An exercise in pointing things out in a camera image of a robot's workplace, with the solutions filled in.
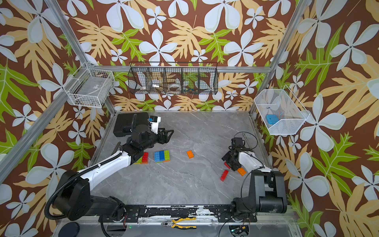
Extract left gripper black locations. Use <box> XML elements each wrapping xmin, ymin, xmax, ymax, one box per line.
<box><xmin>141</xmin><ymin>126</ymin><xmax>173</xmax><ymax>152</ymax></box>

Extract light blue lego brick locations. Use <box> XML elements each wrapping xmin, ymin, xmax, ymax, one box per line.
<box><xmin>154</xmin><ymin>152</ymin><xmax>160</xmax><ymax>163</ymax></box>

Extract dark blue upturned lego brick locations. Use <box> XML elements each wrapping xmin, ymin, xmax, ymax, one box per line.
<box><xmin>159</xmin><ymin>151</ymin><xmax>165</xmax><ymax>162</ymax></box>

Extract long red lego brick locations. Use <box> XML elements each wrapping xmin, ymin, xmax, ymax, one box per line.
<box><xmin>220</xmin><ymin>170</ymin><xmax>229</xmax><ymax>182</ymax></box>

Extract small orange upturned lego brick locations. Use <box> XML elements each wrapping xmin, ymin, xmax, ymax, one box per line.
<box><xmin>187</xmin><ymin>151</ymin><xmax>194</xmax><ymax>159</ymax></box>

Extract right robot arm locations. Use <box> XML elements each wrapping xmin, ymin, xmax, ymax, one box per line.
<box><xmin>220</xmin><ymin>137</ymin><xmax>288</xmax><ymax>222</ymax></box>

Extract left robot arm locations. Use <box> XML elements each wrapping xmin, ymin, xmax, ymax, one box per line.
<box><xmin>44</xmin><ymin>115</ymin><xmax>174</xmax><ymax>221</ymax></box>

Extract long orange lego brick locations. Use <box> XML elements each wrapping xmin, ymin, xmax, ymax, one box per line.
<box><xmin>237</xmin><ymin>167</ymin><xmax>247</xmax><ymax>176</ymax></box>

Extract black plastic tool case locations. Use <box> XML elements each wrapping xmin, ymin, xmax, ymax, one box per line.
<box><xmin>113</xmin><ymin>112</ymin><xmax>149</xmax><ymax>137</ymax></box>

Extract grey allen key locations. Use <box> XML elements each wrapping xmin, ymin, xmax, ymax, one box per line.
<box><xmin>112</xmin><ymin>142</ymin><xmax>121</xmax><ymax>155</ymax></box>

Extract blue sponge in basket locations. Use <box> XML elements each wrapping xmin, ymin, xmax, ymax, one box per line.
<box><xmin>265</xmin><ymin>115</ymin><xmax>279</xmax><ymax>125</ymax></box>

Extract yellow black pliers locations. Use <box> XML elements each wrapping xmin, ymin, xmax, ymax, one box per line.
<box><xmin>161</xmin><ymin>217</ymin><xmax>197</xmax><ymax>230</ymax></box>

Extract black round disc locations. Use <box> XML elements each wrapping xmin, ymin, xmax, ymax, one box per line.
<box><xmin>58</xmin><ymin>222</ymin><xmax>80</xmax><ymax>237</ymax></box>

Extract white wire basket right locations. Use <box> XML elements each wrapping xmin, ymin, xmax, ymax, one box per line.
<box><xmin>254</xmin><ymin>86</ymin><xmax>311</xmax><ymax>136</ymax></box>

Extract white wire basket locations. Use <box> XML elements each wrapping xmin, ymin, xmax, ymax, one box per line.
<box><xmin>254</xmin><ymin>86</ymin><xmax>311</xmax><ymax>136</ymax></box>
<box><xmin>64</xmin><ymin>63</ymin><xmax>114</xmax><ymax>108</ymax></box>

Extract black wire basket centre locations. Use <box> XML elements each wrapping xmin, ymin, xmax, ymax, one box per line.
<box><xmin>126</xmin><ymin>62</ymin><xmax>219</xmax><ymax>95</ymax></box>

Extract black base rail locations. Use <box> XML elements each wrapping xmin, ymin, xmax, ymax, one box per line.
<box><xmin>118</xmin><ymin>204</ymin><xmax>258</xmax><ymax>223</ymax></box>

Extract white wire basket left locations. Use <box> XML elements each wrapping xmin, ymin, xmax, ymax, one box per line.
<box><xmin>64</xmin><ymin>63</ymin><xmax>114</xmax><ymax>108</ymax></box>

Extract aluminium frame post right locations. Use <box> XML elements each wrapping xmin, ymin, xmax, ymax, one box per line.
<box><xmin>248</xmin><ymin>0</ymin><xmax>311</xmax><ymax>115</ymax></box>

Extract aluminium frame post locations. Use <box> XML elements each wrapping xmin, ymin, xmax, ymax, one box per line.
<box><xmin>248</xmin><ymin>0</ymin><xmax>311</xmax><ymax>115</ymax></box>
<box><xmin>45</xmin><ymin>1</ymin><xmax>116</xmax><ymax>115</ymax></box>

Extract aluminium frame post left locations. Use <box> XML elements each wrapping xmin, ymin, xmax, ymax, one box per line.
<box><xmin>45</xmin><ymin>1</ymin><xmax>116</xmax><ymax>115</ymax></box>

